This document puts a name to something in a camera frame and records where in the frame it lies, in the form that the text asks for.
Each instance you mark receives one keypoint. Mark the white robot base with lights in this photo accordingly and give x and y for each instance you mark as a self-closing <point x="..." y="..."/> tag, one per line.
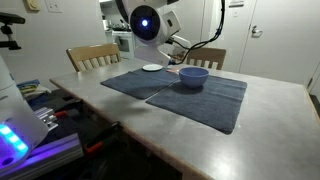
<point x="16" y="110"/>

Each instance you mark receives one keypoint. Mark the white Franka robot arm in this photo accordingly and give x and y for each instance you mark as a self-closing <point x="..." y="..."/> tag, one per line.
<point x="166" y="23"/>

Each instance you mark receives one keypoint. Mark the blue bowl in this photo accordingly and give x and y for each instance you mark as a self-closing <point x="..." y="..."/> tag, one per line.
<point x="194" y="78"/>

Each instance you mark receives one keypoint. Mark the orange clear snack packet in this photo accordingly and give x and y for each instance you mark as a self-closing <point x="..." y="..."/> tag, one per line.
<point x="172" y="71"/>

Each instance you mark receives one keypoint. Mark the white round plate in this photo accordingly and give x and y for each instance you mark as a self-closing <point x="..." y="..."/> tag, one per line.
<point x="152" y="67"/>

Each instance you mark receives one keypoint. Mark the dark blue cloth mat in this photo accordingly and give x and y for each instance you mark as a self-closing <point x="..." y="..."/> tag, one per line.
<point x="133" y="83"/>
<point x="206" y="106"/>

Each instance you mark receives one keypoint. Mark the white kitchen stove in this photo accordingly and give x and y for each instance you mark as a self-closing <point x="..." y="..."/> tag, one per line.
<point x="121" y="45"/>

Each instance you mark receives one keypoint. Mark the brown wooden slat chair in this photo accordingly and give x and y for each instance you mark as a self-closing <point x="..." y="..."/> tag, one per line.
<point x="210" y="55"/>

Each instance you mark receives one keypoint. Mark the pale wooden slat chair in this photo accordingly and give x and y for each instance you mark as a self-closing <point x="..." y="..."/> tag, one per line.
<point x="93" y="51"/>

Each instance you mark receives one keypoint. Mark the silver aluminium profile block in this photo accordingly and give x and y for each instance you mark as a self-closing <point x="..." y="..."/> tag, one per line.
<point x="46" y="119"/>

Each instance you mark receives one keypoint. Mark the folded cloth stack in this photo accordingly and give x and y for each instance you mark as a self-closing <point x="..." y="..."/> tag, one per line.
<point x="31" y="88"/>

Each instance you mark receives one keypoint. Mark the aluminium extrusion rail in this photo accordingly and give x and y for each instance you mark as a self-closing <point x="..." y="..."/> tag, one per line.
<point x="60" y="150"/>

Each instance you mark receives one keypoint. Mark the beige wall thermostat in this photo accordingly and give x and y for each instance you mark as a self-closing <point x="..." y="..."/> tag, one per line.
<point x="32" y="5"/>

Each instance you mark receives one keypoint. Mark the black camera on mount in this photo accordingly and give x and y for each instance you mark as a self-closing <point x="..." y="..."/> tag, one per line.
<point x="10" y="18"/>

